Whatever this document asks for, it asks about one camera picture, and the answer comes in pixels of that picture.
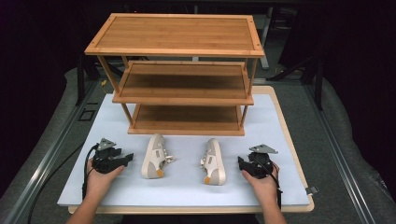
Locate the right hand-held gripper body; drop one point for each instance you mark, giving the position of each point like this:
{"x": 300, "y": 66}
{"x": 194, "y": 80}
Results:
{"x": 260, "y": 165}

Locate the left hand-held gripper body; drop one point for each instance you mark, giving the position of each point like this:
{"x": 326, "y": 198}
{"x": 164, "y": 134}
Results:
{"x": 106, "y": 161}

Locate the beige and white sneaker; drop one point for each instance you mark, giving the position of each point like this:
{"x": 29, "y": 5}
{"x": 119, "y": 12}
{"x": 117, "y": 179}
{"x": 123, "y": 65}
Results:
{"x": 216, "y": 165}
{"x": 154, "y": 161}

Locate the wooden three-tier shoe rack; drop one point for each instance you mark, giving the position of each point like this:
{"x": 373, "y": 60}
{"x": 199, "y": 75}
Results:
{"x": 174, "y": 34}

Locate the person's left hand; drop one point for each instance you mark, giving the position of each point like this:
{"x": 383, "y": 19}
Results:
{"x": 99, "y": 183}

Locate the person's right hand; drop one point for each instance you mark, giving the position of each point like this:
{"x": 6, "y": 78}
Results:
{"x": 266, "y": 188}

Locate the small grey clip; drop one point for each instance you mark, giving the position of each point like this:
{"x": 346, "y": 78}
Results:
{"x": 312, "y": 190}

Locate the white foam mat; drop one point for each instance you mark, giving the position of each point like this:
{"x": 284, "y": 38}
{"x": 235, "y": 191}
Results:
{"x": 186, "y": 193}

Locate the small yellow tag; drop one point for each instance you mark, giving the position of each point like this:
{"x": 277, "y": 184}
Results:
{"x": 103, "y": 82}

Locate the black stand leg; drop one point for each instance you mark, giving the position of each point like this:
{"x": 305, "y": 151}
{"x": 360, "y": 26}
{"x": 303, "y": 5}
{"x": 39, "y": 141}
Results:
{"x": 318, "y": 87}
{"x": 80, "y": 84}

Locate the grey metal stand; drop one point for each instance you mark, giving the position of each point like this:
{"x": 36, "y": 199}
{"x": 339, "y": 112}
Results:
{"x": 265, "y": 46}

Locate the grey metal rail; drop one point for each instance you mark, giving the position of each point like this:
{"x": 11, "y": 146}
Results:
{"x": 46, "y": 161}
{"x": 339, "y": 155}

